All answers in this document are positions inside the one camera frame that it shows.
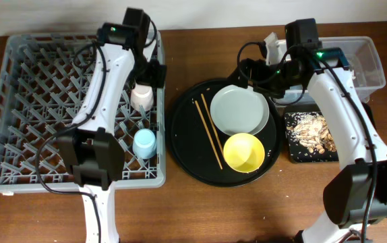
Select pink cup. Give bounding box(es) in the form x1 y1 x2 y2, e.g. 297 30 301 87
130 84 154 111

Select grey plate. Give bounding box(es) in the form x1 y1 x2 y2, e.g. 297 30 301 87
210 85 270 136

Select food scraps pile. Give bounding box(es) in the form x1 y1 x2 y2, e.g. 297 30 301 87
284 111 336 155

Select wooden chopstick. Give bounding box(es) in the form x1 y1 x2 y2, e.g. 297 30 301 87
194 100 222 170
201 93 223 155

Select blue cup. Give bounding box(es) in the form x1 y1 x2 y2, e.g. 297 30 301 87
132 128 157 159

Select yellow bowl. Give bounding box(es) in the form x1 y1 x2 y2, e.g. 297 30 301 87
223 133 266 173

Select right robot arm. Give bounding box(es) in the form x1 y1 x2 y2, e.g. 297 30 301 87
233 18 387 243

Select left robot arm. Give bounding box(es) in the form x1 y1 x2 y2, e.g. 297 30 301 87
56 7 167 242

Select grey dishwasher rack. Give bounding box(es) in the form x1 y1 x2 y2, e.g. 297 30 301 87
0 33 166 196

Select black rectangular tray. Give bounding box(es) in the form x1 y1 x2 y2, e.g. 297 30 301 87
283 104 338 163

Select round black tray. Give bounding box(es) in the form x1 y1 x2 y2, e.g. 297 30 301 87
165 78 283 187

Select clear plastic bin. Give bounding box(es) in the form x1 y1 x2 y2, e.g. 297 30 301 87
277 36 386 105

